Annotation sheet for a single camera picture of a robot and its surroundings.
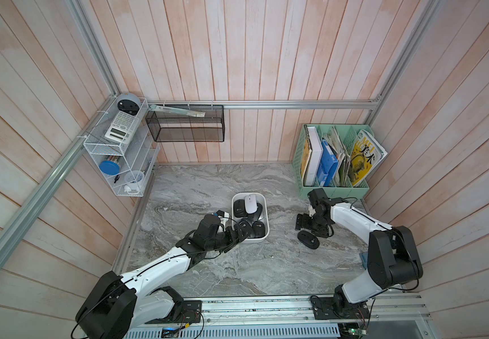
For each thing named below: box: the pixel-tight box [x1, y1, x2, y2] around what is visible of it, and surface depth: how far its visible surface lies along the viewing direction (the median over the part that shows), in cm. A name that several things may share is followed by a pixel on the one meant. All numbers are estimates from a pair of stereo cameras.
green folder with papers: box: [325, 125, 352, 188], surface depth 98 cm
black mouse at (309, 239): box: [296, 230, 321, 250], surface depth 90 cm
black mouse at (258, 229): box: [252, 220, 265, 239], surface depth 94 cm
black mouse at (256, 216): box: [248, 201, 263, 223], surface depth 97 cm
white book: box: [303, 126, 323, 186], surface depth 97 cm
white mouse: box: [244, 193, 258, 214], surface depth 97 cm
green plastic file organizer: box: [292, 123, 374, 200], surface depth 100 cm
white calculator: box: [104, 110, 140, 144], surface depth 79 cm
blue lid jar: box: [98, 160, 121, 176], surface depth 79 cm
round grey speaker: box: [116, 92, 141, 116], surface depth 83 cm
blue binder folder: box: [316, 139, 339, 188], surface depth 97 cm
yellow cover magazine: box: [348, 129, 388, 188], surface depth 100 cm
